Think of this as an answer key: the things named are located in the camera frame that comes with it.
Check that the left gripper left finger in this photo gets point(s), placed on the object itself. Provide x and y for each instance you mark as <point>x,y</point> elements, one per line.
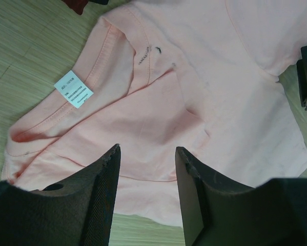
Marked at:
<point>77,210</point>

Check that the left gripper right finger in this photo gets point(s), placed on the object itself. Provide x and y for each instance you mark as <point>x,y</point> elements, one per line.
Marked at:
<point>217,210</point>

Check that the pink t-shirt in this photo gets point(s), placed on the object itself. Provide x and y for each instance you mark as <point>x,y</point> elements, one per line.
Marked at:
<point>155,75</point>

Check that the folded dark red t-shirt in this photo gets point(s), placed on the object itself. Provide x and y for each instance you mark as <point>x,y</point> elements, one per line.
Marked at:
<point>76,5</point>

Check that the folded black t-shirt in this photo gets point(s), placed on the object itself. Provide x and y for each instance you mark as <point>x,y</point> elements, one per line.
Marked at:
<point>100,2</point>

